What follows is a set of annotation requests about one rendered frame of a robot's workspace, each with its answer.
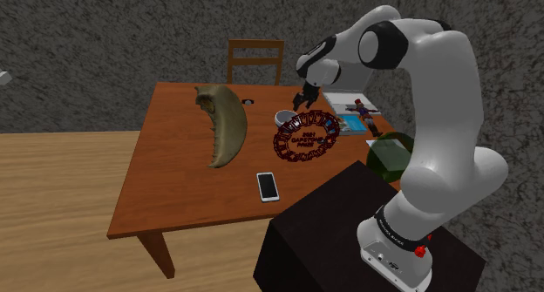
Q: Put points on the brown wooden table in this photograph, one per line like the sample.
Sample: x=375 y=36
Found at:
x=178 y=176

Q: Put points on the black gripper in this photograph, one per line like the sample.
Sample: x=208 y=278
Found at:
x=310 y=93

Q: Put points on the white bowl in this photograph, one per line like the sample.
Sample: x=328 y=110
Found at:
x=282 y=116

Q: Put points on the red blue nutcracker figure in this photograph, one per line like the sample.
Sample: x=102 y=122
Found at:
x=366 y=114

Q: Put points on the olive claw-shaped figure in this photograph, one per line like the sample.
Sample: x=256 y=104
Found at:
x=229 y=125

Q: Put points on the green translucent round bowl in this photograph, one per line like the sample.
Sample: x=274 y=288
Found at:
x=389 y=159

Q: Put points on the dark robot stand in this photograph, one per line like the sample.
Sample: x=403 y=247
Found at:
x=323 y=231

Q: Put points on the small black white object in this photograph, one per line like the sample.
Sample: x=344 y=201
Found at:
x=247 y=100

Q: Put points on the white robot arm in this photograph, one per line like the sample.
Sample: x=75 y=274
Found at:
x=442 y=112

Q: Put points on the white smartphone with black screen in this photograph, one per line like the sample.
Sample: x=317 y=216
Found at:
x=267 y=186

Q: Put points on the blue book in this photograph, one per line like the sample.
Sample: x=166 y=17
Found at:
x=355 y=124

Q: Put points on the brown wooden chair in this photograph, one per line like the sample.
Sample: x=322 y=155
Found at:
x=255 y=61

